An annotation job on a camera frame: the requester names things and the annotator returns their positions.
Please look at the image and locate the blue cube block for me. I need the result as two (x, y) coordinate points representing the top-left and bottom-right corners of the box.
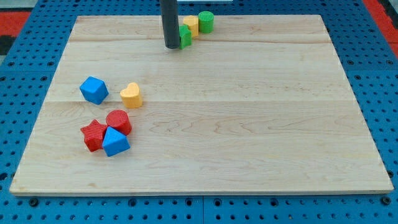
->
(80, 77), (109, 105)

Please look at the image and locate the light wooden board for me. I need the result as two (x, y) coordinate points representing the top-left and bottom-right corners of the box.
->
(10, 15), (394, 197)

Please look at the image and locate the yellow heart block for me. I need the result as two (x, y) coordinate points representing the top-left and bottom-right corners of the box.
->
(119, 82), (143, 108)

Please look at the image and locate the green star block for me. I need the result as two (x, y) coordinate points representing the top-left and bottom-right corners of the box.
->
(179, 25), (192, 49)

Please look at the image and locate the red cylinder block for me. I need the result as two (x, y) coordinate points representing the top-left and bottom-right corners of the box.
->
(106, 110), (132, 136)

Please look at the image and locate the blue triangle block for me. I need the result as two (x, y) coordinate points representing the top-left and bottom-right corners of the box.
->
(102, 126), (131, 157)

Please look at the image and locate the yellow pentagon block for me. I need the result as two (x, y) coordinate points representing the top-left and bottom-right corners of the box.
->
(183, 16), (199, 38)

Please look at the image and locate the green cylinder block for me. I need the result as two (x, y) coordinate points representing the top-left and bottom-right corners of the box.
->
(198, 11), (215, 34)

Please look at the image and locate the black cylindrical robot pointer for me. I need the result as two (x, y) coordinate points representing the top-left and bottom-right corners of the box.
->
(159, 0), (180, 49)

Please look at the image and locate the red star block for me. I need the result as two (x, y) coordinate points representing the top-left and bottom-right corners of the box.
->
(80, 119), (108, 152)

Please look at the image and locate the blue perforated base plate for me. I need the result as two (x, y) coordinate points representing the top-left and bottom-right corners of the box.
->
(1, 1), (397, 223)

